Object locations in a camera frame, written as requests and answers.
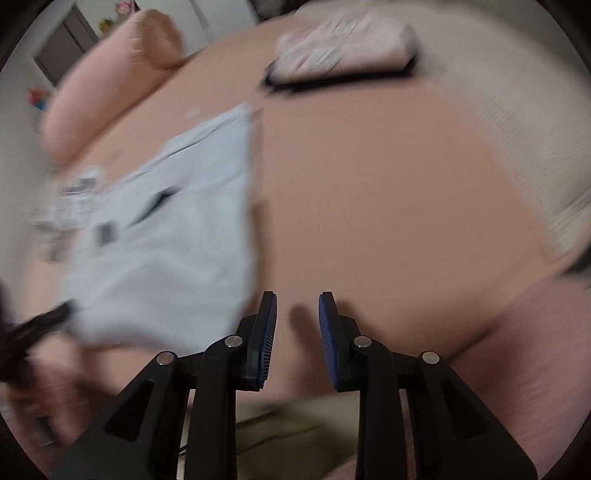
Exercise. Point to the person's khaki trousers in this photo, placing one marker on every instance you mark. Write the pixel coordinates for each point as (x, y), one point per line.
(295, 438)

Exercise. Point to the folded navy garment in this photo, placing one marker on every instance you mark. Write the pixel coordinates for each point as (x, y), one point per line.
(346, 81)

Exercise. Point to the folded pink printed garment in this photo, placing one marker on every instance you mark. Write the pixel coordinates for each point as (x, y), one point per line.
(346, 46)

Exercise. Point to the crumpled printed white garment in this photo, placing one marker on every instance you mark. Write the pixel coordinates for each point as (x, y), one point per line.
(74, 198)

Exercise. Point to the white wardrobe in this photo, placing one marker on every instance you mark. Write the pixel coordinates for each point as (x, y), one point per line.
(217, 23)

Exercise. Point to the brown door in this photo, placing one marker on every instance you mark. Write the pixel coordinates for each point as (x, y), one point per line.
(64, 46)

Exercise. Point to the light blue navy-trimmed t-shirt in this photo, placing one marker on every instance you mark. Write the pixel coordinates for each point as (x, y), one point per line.
(161, 258)

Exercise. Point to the round pink bed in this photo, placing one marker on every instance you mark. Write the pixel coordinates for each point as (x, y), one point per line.
(392, 207)

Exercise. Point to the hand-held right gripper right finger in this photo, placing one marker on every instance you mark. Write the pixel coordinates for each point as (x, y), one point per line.
(328, 341)

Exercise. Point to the pink fluffy rug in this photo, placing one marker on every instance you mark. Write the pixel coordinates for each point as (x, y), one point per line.
(531, 346)

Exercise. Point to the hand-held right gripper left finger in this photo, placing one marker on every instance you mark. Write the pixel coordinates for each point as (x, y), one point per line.
(268, 341)

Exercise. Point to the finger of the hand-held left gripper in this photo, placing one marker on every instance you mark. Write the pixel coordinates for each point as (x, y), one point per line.
(46, 321)

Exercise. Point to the rolled pink quilt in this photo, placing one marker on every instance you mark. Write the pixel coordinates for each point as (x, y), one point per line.
(106, 83)

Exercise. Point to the red and blue doll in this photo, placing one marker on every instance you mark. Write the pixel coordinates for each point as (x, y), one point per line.
(37, 98)

